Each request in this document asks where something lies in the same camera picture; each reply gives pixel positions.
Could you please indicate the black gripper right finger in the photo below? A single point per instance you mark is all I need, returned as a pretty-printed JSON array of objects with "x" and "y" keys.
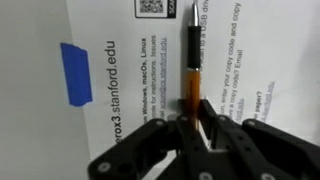
[{"x": 266, "y": 146}]

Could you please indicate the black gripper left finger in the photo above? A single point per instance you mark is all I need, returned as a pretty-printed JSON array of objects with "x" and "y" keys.
[{"x": 146, "y": 150}]

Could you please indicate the orange and black pen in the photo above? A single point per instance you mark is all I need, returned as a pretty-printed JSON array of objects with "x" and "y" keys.
[{"x": 193, "y": 46}]

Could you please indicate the blue tape strip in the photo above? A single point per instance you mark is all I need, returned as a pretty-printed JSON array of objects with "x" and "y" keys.
[{"x": 77, "y": 76}]

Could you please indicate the printed instruction paper sheet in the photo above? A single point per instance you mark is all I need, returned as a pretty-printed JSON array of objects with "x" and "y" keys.
[{"x": 116, "y": 26}]

